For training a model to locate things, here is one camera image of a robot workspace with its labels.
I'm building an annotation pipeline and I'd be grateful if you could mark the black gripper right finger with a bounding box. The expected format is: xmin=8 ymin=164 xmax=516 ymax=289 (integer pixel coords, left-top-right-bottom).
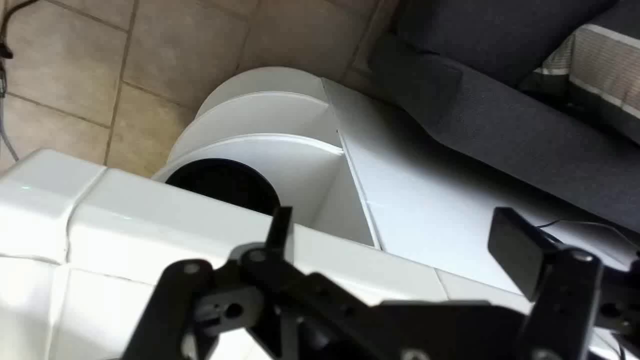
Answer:
xmin=488 ymin=208 xmax=560 ymax=301

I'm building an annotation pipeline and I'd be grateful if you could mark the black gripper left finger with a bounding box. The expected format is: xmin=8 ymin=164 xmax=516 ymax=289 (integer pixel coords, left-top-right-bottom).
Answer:
xmin=264 ymin=206 xmax=294 ymax=258

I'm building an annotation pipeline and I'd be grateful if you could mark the dark grey sofa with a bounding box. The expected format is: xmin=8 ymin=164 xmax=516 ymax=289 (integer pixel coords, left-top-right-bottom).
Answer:
xmin=368 ymin=0 xmax=640 ymax=233

